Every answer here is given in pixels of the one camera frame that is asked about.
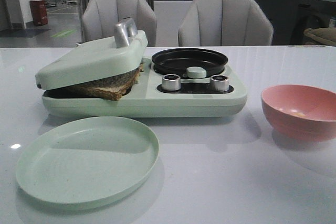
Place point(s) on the mint green sandwich maker lid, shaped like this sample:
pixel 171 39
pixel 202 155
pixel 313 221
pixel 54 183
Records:
pixel 93 60

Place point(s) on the pink bowl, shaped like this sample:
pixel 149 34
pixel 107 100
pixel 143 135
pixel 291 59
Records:
pixel 278 103

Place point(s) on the mint green breakfast maker base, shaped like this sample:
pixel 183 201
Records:
pixel 145 100

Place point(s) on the left silver control knob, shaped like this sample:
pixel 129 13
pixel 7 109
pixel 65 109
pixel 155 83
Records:
pixel 171 82

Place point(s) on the silver control knob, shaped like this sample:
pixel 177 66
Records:
pixel 171 82
pixel 219 83

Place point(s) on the black round frying pan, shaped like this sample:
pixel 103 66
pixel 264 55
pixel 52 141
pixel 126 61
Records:
pixel 178 60

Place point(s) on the right silver control knob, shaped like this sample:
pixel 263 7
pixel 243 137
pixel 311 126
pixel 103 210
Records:
pixel 219 83

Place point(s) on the right beige upholstered chair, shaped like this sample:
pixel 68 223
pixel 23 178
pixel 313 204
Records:
pixel 225 23

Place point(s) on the beige upholstered chair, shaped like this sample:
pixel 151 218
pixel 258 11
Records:
pixel 225 23
pixel 100 17

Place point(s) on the mint green round plate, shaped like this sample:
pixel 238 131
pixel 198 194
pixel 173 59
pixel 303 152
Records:
pixel 88 163

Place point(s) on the left beige upholstered chair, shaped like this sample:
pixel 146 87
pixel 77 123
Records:
pixel 100 17

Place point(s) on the red trash bin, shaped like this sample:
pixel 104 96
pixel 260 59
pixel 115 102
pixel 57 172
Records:
pixel 39 12

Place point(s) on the beige cushion at right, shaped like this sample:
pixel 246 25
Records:
pixel 320 36

